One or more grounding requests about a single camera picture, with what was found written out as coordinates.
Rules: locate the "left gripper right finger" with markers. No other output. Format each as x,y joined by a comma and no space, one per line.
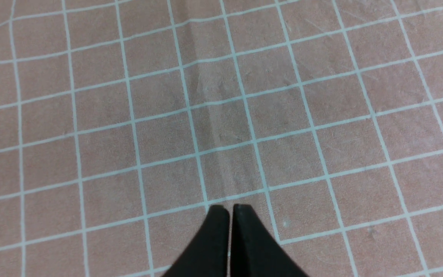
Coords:
254,252

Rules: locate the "pink checkered tablecloth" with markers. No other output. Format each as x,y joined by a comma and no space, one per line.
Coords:
123,121

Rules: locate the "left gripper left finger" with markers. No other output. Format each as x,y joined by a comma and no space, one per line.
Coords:
207,253

